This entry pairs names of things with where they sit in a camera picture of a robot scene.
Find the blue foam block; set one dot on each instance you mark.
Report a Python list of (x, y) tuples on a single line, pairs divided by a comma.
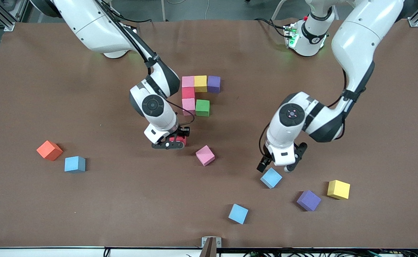
[(271, 178), (238, 214), (75, 164)]

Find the metal table bracket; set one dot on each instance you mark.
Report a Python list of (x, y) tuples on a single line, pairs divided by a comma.
[(211, 246)]

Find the green foam block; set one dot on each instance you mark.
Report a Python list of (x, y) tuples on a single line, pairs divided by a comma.
[(202, 108)]

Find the yellow foam block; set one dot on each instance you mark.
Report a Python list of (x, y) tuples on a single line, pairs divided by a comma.
[(338, 189), (200, 84)]

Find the brown table cover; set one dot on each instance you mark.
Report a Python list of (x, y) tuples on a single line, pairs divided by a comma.
[(52, 89)]

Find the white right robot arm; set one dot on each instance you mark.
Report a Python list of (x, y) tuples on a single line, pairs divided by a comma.
[(95, 28)]

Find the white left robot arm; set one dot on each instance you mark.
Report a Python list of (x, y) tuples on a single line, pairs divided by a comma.
[(358, 35)]

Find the thin metal pole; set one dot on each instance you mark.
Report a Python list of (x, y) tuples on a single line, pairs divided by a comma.
[(163, 10)]

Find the pink foam block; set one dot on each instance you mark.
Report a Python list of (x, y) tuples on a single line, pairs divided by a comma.
[(188, 106), (205, 155), (188, 81)]

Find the red foam block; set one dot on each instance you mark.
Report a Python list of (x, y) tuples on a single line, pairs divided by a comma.
[(188, 93), (180, 139)]

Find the purple foam block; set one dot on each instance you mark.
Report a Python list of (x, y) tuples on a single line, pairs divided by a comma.
[(213, 84), (308, 200)]

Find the orange foam block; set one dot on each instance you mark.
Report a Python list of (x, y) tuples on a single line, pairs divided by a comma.
[(49, 150)]

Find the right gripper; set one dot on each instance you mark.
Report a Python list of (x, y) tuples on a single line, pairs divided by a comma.
[(184, 132)]

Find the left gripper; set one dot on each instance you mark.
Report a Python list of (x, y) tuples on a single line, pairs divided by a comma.
[(265, 162)]

